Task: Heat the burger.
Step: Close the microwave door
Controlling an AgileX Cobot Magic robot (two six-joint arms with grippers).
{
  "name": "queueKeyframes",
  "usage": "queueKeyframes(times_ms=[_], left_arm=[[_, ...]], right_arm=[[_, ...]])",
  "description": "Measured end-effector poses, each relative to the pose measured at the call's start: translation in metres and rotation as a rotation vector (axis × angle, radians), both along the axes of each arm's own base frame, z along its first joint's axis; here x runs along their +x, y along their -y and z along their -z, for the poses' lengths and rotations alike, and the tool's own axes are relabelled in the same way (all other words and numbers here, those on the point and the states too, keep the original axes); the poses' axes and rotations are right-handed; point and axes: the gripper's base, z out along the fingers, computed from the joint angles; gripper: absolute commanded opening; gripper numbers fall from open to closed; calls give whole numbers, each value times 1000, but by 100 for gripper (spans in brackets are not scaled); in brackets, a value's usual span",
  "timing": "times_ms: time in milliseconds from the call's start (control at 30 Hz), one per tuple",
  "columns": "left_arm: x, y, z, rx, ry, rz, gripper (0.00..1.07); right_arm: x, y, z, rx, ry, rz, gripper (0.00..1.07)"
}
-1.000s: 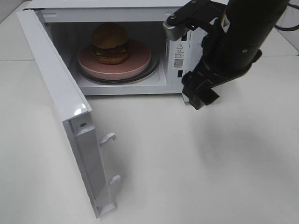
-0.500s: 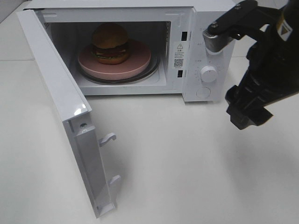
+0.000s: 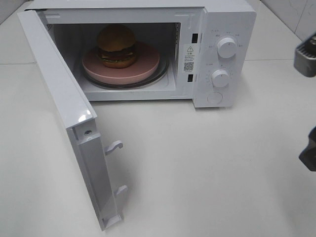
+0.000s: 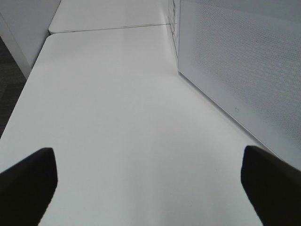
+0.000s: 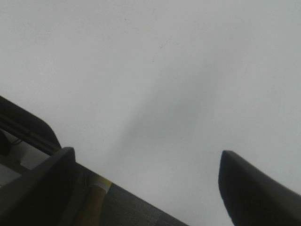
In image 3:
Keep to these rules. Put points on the pink round plate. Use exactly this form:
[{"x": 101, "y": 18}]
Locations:
[{"x": 148, "y": 59}]

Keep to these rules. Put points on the white microwave oven body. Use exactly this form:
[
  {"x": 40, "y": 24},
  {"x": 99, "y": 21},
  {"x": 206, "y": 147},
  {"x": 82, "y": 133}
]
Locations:
[{"x": 165, "y": 24}]

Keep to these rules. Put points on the white warning label sticker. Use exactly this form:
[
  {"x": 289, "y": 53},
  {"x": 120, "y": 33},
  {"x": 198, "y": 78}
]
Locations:
[{"x": 190, "y": 52}]

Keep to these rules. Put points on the round door release button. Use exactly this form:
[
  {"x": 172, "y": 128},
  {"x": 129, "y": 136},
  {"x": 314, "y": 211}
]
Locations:
[{"x": 215, "y": 98}]

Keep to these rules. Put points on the white microwave door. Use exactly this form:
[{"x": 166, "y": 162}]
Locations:
[{"x": 78, "y": 117}]

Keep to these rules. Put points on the burger with sesame-free bun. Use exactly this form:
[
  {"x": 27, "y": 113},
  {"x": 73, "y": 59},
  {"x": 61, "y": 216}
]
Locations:
[{"x": 116, "y": 46}]

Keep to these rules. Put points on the glass microwave turntable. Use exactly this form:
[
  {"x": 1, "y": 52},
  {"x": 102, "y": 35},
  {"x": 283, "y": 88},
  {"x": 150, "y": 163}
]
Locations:
[{"x": 158, "y": 74}]

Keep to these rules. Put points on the upper white power knob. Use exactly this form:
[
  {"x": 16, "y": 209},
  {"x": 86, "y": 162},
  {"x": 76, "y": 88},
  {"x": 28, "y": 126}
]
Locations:
[{"x": 226, "y": 47}]

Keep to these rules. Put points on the lower white timer knob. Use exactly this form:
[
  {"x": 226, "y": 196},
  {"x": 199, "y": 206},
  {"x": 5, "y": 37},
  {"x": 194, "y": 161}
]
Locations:
[{"x": 220, "y": 78}]

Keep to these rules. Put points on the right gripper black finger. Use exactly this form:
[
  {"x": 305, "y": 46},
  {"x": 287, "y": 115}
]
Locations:
[{"x": 308, "y": 155}]

